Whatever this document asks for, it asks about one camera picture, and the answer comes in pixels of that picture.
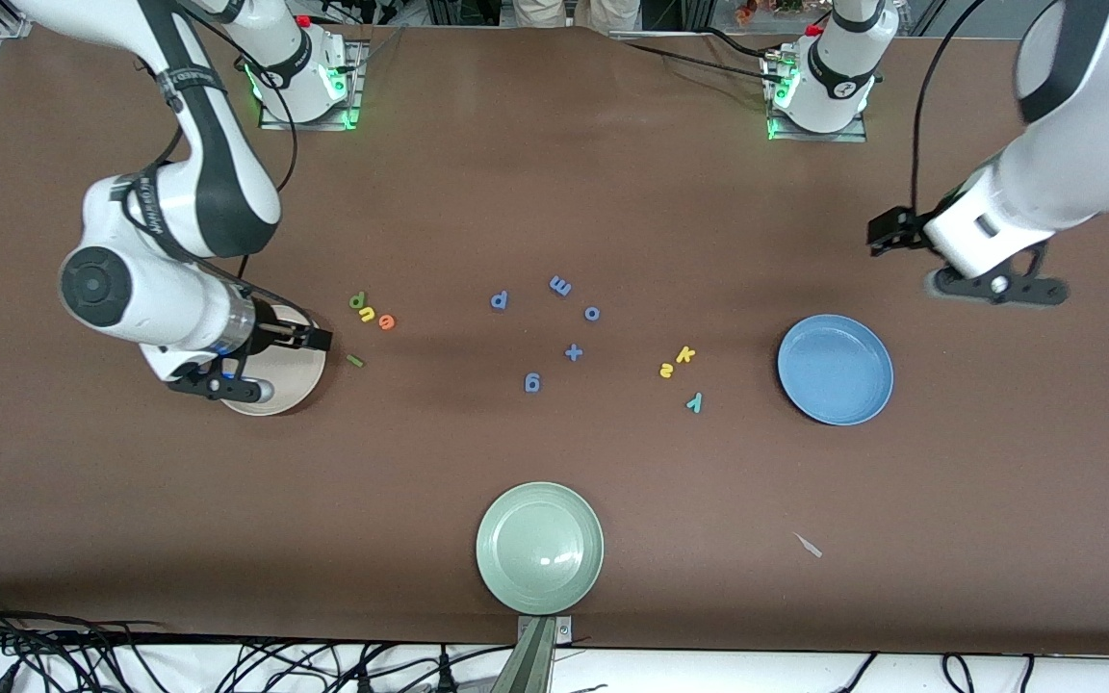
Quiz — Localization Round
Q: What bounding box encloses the beige round plate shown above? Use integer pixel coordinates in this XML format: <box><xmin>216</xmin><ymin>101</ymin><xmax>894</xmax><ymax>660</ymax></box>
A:
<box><xmin>218</xmin><ymin>305</ymin><xmax>327</xmax><ymax>417</ymax></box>

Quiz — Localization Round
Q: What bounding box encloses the blue round plate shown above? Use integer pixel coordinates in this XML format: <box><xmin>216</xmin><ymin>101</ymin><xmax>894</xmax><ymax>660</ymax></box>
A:
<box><xmin>777</xmin><ymin>314</ymin><xmax>895</xmax><ymax>426</ymax></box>

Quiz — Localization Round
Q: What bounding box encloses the pale green round plate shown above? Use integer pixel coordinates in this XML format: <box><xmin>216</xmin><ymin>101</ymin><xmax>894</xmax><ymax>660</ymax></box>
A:
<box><xmin>476</xmin><ymin>481</ymin><xmax>606</xmax><ymax>616</ymax></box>

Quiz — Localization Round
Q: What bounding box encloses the beige trouser leg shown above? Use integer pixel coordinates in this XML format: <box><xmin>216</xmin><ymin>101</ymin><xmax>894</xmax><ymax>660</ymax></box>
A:
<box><xmin>514</xmin><ymin>0</ymin><xmax>575</xmax><ymax>28</ymax></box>
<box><xmin>579</xmin><ymin>0</ymin><xmax>642</xmax><ymax>35</ymax></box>

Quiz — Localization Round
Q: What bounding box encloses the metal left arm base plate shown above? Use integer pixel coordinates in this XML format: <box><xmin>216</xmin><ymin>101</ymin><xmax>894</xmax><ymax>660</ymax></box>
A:
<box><xmin>766</xmin><ymin>48</ymin><xmax>868</xmax><ymax>143</ymax></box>

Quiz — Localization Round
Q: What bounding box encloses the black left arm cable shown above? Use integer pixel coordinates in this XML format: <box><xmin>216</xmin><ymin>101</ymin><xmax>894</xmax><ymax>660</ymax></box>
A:
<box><xmin>911</xmin><ymin>0</ymin><xmax>989</xmax><ymax>218</ymax></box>

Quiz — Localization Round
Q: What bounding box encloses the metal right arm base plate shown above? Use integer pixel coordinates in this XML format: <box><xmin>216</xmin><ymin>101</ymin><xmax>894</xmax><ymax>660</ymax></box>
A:
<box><xmin>258</xmin><ymin>38</ymin><xmax>365</xmax><ymax>131</ymax></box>

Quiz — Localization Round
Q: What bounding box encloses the black base power cable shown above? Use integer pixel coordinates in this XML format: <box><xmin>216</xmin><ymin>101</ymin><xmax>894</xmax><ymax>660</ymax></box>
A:
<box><xmin>612</xmin><ymin>29</ymin><xmax>782</xmax><ymax>88</ymax></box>

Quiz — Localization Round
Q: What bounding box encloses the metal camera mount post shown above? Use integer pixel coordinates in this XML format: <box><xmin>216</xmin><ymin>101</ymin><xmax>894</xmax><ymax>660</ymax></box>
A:
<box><xmin>492</xmin><ymin>616</ymin><xmax>575</xmax><ymax>693</ymax></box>

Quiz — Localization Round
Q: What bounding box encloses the black cable tangle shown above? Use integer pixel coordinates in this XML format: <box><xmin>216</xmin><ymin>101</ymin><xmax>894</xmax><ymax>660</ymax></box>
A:
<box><xmin>0</xmin><ymin>592</ymin><xmax>517</xmax><ymax>693</ymax></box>

